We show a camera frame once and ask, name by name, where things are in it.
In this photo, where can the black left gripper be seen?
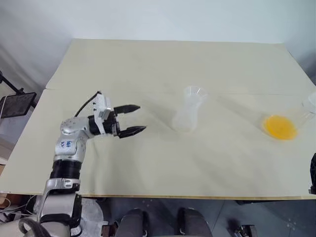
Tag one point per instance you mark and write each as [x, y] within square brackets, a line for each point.
[112, 124]

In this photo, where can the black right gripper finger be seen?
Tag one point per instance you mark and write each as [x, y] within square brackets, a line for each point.
[313, 172]

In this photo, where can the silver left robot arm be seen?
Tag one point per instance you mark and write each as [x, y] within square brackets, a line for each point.
[71, 145]

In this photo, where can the clear cup of orange liquid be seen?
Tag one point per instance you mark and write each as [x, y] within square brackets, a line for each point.
[280, 127]

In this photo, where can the clear plastic funnel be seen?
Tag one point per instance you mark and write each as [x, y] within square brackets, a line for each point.
[310, 105]

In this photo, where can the white crumpled plastic sheet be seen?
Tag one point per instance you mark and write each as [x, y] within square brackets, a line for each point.
[92, 214]

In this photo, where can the dark rounded shape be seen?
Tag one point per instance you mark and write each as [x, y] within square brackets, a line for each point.
[133, 223]
[193, 222]

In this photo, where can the black flat screen panel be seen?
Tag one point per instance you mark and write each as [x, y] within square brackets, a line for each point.
[17, 105]

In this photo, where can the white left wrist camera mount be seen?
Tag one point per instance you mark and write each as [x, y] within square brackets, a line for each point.
[101, 103]

